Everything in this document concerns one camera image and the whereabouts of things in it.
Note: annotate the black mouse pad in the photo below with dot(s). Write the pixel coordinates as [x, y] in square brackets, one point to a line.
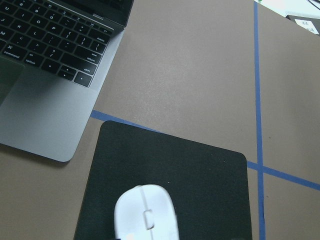
[208, 185]

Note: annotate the white computer mouse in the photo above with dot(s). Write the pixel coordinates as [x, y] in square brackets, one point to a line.
[145, 212]

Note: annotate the grey laptop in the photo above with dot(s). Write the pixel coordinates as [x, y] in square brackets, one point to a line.
[54, 58]

